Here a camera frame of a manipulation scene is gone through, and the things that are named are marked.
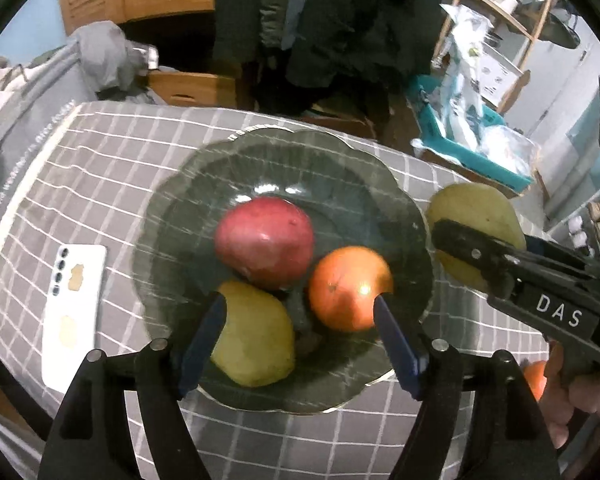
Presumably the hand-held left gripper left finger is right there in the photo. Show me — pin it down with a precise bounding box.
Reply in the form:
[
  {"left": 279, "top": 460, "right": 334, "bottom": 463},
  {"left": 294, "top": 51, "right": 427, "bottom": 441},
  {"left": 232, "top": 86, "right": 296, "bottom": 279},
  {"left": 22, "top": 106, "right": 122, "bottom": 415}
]
[{"left": 39, "top": 291, "right": 228, "bottom": 480}]

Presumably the small tangerine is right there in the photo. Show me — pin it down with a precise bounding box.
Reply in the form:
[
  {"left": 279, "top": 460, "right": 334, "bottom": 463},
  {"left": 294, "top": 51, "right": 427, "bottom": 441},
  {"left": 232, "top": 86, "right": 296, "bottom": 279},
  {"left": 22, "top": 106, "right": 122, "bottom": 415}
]
[{"left": 522, "top": 360, "right": 548, "bottom": 403}]

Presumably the green glass bowl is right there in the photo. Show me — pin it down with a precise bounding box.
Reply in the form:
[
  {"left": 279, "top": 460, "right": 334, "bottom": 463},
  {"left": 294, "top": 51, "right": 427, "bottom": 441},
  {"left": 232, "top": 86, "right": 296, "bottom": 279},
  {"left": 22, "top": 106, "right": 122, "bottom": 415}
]
[{"left": 131, "top": 126, "right": 435, "bottom": 416}]

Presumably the orange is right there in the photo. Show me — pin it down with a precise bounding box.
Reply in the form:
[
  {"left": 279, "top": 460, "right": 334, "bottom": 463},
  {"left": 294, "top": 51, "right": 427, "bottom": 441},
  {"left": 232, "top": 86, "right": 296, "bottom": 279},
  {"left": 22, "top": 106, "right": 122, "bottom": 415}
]
[{"left": 308, "top": 246, "right": 395, "bottom": 333}]

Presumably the clear plastic bag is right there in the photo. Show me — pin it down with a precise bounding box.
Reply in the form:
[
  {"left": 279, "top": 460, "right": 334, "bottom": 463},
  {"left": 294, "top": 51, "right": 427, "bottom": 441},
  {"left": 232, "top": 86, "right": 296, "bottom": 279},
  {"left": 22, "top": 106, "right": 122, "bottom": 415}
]
[{"left": 477, "top": 125, "right": 540, "bottom": 176}]

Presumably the white printed plastic bag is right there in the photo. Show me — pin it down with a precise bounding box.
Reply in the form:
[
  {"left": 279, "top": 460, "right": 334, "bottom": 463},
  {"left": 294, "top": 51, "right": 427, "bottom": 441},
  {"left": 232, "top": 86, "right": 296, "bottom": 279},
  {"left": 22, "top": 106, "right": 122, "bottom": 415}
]
[{"left": 432, "top": 4, "right": 496, "bottom": 143}]

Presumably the red apple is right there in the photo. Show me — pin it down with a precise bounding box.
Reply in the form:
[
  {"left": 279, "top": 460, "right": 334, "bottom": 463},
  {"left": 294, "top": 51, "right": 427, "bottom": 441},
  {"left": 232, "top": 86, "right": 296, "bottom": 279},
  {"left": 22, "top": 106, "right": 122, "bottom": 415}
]
[{"left": 215, "top": 196, "right": 316, "bottom": 292}]

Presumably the large cardboard box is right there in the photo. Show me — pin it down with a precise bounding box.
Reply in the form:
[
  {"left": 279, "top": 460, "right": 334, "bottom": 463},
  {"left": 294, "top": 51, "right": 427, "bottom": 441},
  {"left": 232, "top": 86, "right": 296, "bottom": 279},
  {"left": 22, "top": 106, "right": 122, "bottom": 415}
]
[{"left": 387, "top": 95, "right": 548, "bottom": 203}]

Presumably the yellow pear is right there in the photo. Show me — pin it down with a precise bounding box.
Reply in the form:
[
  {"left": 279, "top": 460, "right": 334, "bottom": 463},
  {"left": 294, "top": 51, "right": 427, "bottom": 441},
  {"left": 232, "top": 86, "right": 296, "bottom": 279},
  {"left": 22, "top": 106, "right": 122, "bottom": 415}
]
[
  {"left": 211, "top": 281, "right": 297, "bottom": 388},
  {"left": 425, "top": 183, "right": 527, "bottom": 291}
]

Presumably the white plastic basket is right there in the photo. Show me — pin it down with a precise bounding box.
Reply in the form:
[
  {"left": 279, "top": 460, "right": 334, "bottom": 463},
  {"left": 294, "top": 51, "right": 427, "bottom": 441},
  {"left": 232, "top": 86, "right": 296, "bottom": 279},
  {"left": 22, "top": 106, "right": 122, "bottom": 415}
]
[{"left": 475, "top": 50, "right": 523, "bottom": 103}]

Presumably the wooden shelf unit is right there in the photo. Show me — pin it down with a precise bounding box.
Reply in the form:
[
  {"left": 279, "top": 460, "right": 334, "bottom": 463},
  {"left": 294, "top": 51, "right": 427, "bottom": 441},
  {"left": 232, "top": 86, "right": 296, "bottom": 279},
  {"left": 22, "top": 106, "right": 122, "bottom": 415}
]
[{"left": 432, "top": 0, "right": 556, "bottom": 111}]

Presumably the teal storage box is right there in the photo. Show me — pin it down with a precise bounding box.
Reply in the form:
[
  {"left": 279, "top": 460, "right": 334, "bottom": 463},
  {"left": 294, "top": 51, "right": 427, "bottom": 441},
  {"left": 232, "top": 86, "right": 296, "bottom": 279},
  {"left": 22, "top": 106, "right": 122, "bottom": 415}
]
[{"left": 411, "top": 75, "right": 535, "bottom": 192}]

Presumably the wooden drawer box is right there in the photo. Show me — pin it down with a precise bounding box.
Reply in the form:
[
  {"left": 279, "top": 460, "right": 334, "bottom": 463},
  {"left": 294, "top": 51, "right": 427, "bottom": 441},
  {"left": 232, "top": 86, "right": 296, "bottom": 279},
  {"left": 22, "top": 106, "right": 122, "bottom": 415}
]
[{"left": 147, "top": 70, "right": 238, "bottom": 108}]

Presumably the grey jacket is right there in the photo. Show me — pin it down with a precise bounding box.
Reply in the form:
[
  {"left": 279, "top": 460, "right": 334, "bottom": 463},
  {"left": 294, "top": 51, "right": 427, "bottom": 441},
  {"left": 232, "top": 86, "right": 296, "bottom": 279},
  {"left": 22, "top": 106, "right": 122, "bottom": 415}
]
[{"left": 260, "top": 0, "right": 311, "bottom": 51}]

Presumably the cardboard box with red label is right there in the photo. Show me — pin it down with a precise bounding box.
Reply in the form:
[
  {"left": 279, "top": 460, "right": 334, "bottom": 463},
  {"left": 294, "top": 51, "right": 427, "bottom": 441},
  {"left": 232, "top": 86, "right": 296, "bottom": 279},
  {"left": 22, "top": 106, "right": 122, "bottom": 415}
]
[{"left": 300, "top": 102, "right": 381, "bottom": 138}]

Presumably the dark hanging bag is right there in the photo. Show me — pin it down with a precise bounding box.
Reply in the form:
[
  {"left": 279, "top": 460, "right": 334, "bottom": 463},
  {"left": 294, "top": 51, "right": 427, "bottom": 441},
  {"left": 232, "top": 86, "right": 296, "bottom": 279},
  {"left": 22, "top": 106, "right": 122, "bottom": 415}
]
[{"left": 545, "top": 10, "right": 581, "bottom": 51}]

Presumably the white smartphone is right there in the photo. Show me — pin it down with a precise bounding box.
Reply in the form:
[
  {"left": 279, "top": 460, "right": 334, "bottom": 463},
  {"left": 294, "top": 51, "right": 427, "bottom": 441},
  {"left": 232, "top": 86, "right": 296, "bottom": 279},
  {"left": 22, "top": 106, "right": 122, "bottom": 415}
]
[{"left": 41, "top": 244, "right": 108, "bottom": 395}]

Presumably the grey clothes pile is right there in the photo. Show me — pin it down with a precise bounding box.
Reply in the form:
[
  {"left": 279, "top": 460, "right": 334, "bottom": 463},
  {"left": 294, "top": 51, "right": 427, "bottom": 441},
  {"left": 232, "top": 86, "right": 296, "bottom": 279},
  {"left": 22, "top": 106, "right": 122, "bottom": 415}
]
[{"left": 65, "top": 21, "right": 161, "bottom": 103}]

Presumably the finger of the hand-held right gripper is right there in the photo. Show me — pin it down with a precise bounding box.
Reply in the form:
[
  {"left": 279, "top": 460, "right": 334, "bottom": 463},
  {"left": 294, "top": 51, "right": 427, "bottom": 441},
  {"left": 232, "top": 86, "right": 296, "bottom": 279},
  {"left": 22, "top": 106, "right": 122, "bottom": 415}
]
[
  {"left": 432, "top": 219, "right": 531, "bottom": 301},
  {"left": 525, "top": 236, "right": 600, "bottom": 276}
]

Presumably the grey laundry bag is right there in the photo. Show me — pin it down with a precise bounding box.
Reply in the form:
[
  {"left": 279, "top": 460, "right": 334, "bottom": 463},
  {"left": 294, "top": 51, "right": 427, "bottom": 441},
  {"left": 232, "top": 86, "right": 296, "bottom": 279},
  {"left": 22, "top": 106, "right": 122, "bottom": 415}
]
[{"left": 0, "top": 47, "right": 101, "bottom": 233}]

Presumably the white door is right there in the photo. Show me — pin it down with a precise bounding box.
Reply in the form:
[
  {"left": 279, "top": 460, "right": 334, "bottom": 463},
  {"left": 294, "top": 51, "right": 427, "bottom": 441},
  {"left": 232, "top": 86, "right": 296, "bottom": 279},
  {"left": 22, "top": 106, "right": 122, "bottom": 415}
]
[{"left": 510, "top": 25, "right": 600, "bottom": 221}]

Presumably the person's right hand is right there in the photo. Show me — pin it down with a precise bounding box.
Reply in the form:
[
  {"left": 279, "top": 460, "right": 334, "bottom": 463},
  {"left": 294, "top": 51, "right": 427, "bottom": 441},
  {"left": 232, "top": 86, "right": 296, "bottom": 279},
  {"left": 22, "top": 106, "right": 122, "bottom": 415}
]
[{"left": 539, "top": 342, "right": 600, "bottom": 443}]

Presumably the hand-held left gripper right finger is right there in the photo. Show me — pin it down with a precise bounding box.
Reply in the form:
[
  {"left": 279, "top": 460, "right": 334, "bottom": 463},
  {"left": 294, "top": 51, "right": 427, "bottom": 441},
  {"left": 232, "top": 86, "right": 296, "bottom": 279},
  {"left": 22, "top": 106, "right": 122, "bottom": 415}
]
[{"left": 372, "top": 294, "right": 561, "bottom": 480}]

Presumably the black coat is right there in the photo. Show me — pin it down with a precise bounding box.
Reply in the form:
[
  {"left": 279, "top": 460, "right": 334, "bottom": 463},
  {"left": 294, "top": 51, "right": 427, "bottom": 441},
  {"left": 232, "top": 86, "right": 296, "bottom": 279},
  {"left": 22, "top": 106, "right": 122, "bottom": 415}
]
[{"left": 212, "top": 0, "right": 446, "bottom": 116}]

